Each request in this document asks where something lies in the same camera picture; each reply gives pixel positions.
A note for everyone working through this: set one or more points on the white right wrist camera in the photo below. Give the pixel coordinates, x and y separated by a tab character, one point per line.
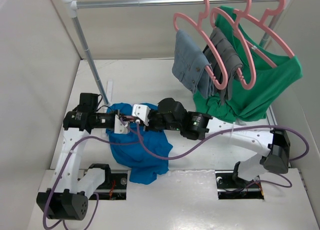
141	112

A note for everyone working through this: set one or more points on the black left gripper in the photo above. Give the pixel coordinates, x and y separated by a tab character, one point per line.
113	113

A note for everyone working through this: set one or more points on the metal clothes rack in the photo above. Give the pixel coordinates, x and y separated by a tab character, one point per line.
72	6

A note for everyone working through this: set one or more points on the green t shirt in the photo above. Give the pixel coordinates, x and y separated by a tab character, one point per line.
251	105

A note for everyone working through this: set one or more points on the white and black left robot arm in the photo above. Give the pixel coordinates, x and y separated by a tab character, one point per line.
67	196

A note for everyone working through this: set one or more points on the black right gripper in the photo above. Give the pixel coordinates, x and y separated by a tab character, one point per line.
150	126

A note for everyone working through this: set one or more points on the blue t shirt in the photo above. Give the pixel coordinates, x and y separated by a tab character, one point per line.
144	167

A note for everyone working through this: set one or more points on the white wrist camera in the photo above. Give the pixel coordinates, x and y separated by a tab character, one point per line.
120	126
141	112

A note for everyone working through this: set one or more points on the folded blue denim garment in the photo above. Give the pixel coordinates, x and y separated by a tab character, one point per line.
189	66

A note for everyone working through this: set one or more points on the folded grey garment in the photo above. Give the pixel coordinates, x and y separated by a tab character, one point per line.
230	60

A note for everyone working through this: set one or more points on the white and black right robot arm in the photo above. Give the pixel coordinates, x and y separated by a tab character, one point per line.
271	145

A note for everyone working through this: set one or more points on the pink hanger with green shirt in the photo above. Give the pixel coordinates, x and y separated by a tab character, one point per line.
267	23

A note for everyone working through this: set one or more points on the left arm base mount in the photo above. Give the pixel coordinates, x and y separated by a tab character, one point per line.
115	189

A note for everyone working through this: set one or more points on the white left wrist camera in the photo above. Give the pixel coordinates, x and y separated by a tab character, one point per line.
120	126

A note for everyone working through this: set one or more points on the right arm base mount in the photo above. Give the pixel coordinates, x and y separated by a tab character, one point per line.
233	188

